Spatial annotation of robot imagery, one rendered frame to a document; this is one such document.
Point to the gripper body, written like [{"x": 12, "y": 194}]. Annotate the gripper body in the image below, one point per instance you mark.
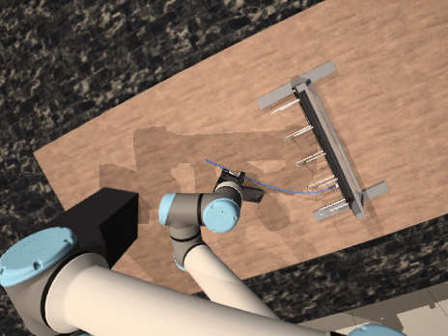
[{"x": 225, "y": 177}]

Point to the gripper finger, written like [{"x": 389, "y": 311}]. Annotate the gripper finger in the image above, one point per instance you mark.
[{"x": 237, "y": 174}]

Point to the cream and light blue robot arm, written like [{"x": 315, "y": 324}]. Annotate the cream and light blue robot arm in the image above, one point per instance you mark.
[{"x": 56, "y": 284}]

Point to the dark grey metal rack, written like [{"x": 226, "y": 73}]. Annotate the dark grey metal rack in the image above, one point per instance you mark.
[{"x": 319, "y": 129}]

